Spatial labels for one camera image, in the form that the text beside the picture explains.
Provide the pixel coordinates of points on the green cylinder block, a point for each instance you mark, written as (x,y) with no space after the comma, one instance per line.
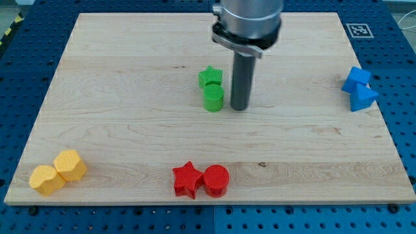
(213,97)

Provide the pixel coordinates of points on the blue cube block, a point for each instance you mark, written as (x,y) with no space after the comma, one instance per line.
(356,76)

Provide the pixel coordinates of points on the yellow heart block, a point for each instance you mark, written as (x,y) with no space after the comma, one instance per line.
(45,180)

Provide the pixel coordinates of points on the green star block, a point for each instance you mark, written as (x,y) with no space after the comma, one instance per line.
(210,76)

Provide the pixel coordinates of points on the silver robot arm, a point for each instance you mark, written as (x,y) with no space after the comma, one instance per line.
(247,27)

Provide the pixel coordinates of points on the white fiducial marker tag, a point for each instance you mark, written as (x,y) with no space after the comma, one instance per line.
(359,30)

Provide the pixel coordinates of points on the blue triangular prism block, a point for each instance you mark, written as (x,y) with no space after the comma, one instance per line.
(362,97)

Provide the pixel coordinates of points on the red cylinder block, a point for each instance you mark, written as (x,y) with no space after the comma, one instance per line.
(216,180)

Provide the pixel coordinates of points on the yellow hexagon block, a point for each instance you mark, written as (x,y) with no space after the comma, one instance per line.
(70,165)

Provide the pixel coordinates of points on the light wooden board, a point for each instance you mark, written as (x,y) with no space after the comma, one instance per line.
(125,96)

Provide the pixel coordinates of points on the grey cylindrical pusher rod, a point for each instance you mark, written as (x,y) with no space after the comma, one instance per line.
(243,71)

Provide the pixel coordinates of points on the red star block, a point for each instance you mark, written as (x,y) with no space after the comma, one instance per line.
(187,180)

